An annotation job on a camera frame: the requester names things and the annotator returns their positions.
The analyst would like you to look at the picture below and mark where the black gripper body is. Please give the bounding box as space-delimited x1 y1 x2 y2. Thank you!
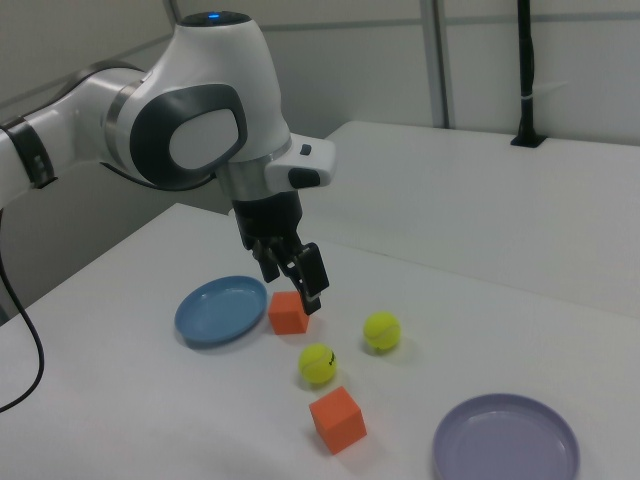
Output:
230 191 304 251

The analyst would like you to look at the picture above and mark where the orange cube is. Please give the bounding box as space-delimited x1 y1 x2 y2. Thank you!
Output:
308 385 368 456
267 291 311 336

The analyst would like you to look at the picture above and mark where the plain yellow tennis ball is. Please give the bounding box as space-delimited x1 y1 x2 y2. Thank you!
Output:
362 311 402 351

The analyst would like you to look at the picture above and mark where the yellow tennis ball black print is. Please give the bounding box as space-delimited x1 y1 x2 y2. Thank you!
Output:
298 342 339 386

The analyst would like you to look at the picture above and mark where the blue plate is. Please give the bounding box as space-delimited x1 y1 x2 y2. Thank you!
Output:
173 275 269 350

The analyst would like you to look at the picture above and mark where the purple plate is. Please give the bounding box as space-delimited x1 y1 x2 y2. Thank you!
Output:
432 393 581 480

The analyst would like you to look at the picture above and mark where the grey partition post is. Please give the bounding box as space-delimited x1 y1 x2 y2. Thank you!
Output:
418 0 451 129

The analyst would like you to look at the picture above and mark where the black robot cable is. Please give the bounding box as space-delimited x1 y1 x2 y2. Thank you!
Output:
0 159 222 414

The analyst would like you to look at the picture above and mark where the white cable tie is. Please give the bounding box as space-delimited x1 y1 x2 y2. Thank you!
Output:
519 81 571 101

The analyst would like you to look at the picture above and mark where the black camera pole with clamp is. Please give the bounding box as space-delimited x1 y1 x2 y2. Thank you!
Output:
509 0 546 149

